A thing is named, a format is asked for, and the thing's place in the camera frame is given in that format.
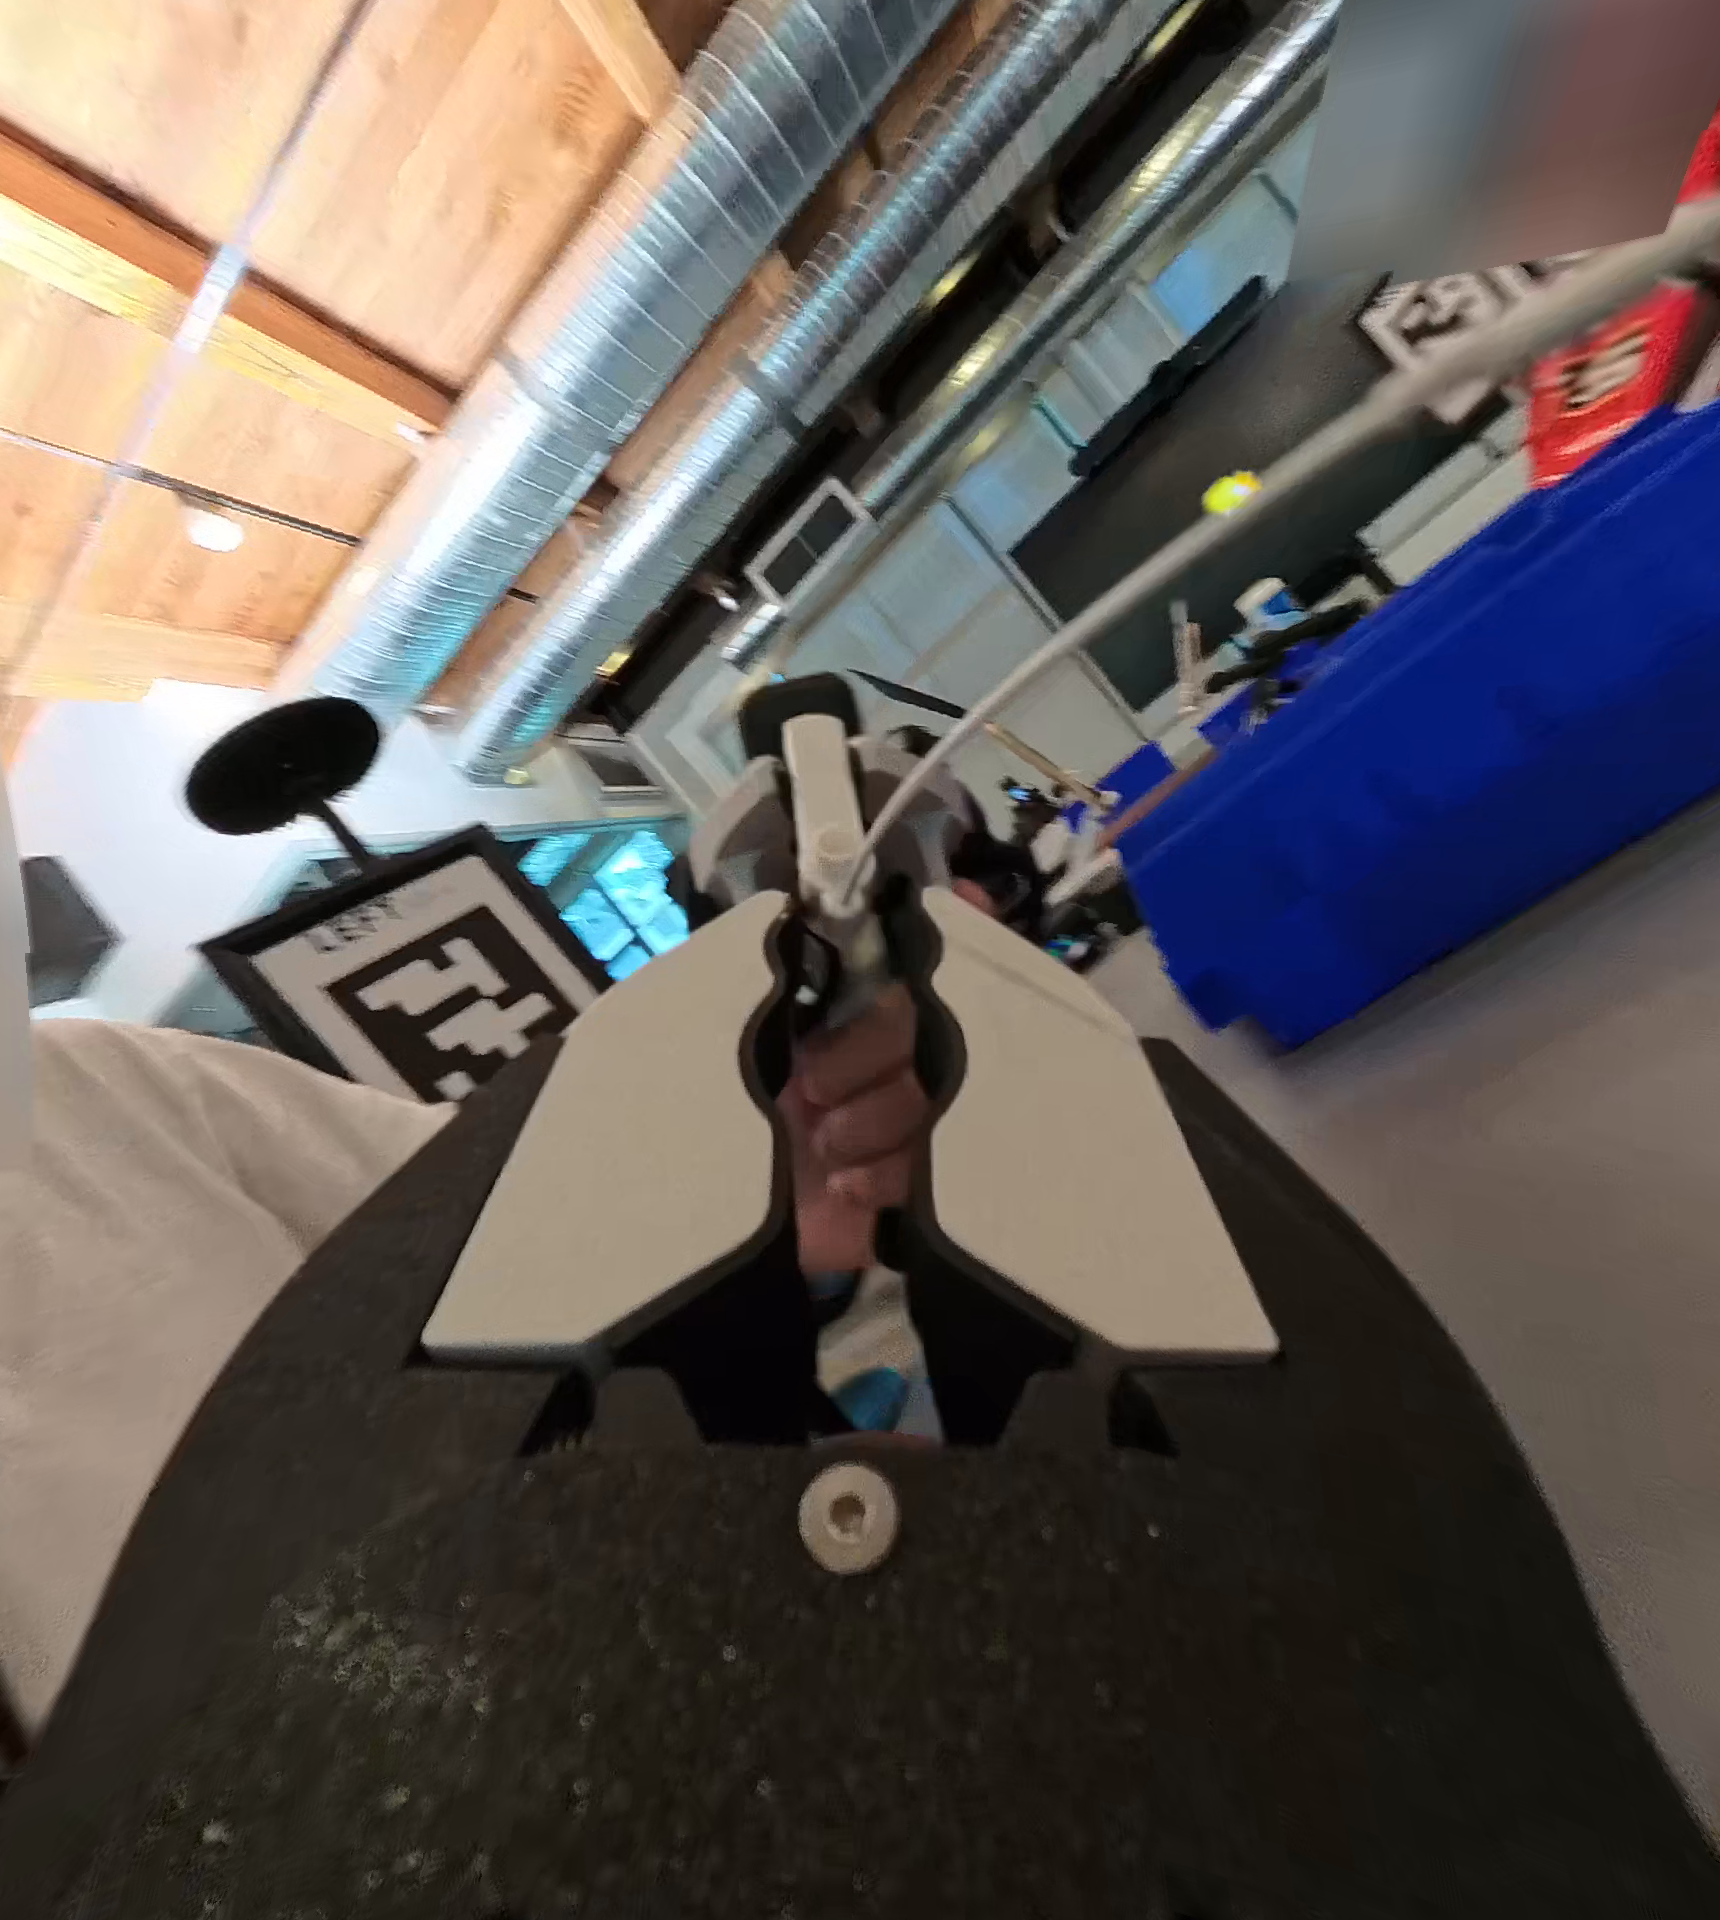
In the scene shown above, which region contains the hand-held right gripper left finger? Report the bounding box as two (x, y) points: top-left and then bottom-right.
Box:
(423, 888), (821, 1369)

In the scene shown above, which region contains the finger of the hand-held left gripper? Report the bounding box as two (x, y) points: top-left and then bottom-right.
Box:
(874, 733), (987, 902)
(687, 755), (800, 919)

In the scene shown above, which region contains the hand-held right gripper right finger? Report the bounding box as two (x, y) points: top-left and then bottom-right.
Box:
(890, 884), (1282, 1369)

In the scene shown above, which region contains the blue plastic bin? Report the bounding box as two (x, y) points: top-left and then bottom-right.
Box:
(1100, 344), (1720, 1052)

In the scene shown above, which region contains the white cable with plug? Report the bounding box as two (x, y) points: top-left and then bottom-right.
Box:
(783, 180), (1720, 1037)

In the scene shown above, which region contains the person's left hand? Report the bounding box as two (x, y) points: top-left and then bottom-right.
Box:
(774, 989), (941, 1278)

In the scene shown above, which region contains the white air vent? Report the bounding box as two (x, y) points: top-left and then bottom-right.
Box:
(741, 479), (878, 609)

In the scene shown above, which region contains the framed marker sign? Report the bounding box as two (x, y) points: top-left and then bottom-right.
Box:
(201, 824), (614, 1104)

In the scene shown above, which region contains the black metal stand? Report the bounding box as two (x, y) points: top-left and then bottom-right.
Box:
(1204, 599), (1365, 699)

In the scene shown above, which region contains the large black screen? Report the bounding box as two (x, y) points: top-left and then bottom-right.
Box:
(1011, 269), (1522, 708)

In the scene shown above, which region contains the person's light clothing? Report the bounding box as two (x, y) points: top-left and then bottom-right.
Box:
(0, 1020), (458, 1920)

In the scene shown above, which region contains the red white snack packet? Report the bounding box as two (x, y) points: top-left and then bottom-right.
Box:
(1526, 0), (1720, 489)

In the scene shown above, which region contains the silver air duct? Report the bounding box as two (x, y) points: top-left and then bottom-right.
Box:
(305, 0), (982, 722)
(454, 0), (1342, 782)

